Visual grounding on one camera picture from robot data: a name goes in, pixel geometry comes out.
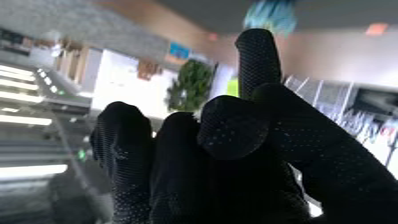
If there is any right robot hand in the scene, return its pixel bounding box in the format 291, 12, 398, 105
89, 28, 398, 224

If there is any green potted plant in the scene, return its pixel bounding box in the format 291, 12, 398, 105
165, 59, 217, 113

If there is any dark mat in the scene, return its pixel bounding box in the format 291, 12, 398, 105
158, 0, 398, 34

